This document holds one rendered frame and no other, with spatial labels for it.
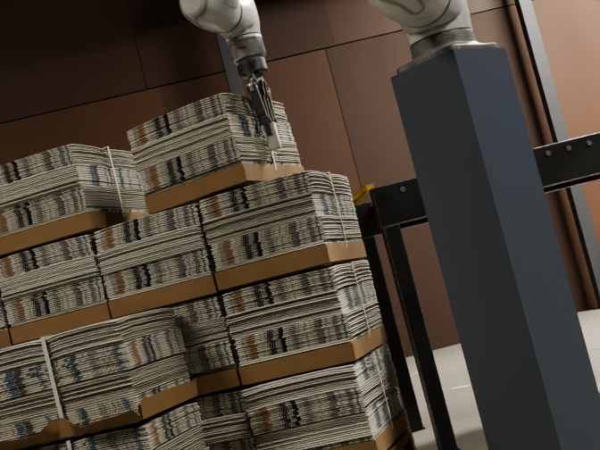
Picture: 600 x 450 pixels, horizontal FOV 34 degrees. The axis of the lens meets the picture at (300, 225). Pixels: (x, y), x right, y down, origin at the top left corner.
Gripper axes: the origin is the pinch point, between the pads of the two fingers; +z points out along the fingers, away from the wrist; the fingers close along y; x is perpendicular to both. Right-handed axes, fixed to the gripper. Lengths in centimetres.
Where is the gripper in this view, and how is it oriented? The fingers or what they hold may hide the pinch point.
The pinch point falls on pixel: (271, 136)
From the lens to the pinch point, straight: 247.2
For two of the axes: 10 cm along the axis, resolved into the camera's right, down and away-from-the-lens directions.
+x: 9.2, -2.9, -2.8
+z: 2.8, 9.6, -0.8
